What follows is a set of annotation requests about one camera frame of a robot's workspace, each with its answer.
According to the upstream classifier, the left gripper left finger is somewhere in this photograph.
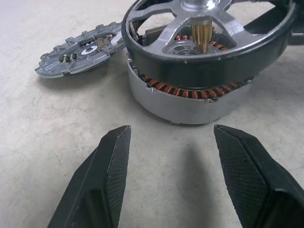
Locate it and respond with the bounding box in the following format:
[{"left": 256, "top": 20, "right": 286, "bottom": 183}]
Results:
[{"left": 47, "top": 124, "right": 132, "bottom": 228}]

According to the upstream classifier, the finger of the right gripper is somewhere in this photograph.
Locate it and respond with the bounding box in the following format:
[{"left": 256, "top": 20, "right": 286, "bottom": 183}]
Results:
[
  {"left": 286, "top": 9, "right": 304, "bottom": 47},
  {"left": 244, "top": 8, "right": 287, "bottom": 35}
]

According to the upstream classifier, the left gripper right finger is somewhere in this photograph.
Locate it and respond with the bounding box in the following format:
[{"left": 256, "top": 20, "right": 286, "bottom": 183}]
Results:
[{"left": 213, "top": 124, "right": 304, "bottom": 228}]

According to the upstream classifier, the black spoked motor rotor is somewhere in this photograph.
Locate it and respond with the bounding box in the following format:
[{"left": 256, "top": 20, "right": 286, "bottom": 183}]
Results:
[{"left": 121, "top": 0, "right": 297, "bottom": 84}]

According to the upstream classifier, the motor stator with copper windings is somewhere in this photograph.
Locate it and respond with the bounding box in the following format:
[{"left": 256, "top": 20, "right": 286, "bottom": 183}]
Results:
[{"left": 125, "top": 25, "right": 256, "bottom": 125}]

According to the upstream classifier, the grey metal rotor disc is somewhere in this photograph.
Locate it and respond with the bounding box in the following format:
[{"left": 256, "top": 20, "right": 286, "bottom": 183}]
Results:
[{"left": 34, "top": 21, "right": 126, "bottom": 79}]

